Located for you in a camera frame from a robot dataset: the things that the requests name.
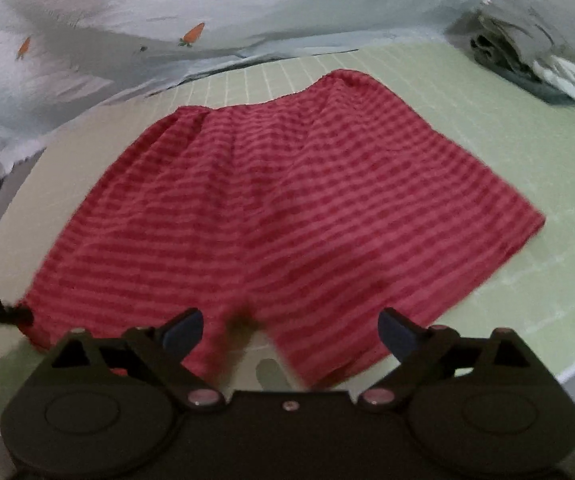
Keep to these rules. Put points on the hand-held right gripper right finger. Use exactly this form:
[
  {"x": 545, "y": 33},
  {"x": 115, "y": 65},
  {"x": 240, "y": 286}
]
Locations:
[{"x": 396, "y": 334}]

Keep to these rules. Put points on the carrot print bed sheet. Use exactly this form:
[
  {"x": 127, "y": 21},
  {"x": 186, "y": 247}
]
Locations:
[{"x": 167, "y": 25}]

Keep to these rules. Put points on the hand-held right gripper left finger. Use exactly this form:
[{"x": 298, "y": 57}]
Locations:
[{"x": 186, "y": 331}]

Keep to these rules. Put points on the light green grid mat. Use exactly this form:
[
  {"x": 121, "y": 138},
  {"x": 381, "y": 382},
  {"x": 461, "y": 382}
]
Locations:
[{"x": 492, "y": 150}]

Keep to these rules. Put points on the red striped shorts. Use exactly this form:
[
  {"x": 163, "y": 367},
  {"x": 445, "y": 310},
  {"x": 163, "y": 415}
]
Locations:
[{"x": 287, "y": 220}]

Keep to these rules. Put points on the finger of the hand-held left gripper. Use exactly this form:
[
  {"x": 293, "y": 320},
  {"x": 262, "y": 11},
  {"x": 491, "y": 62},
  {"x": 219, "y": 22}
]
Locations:
[{"x": 14, "y": 314}]

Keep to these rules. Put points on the pile of grey clothes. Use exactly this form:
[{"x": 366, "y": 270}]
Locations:
[{"x": 532, "y": 57}]

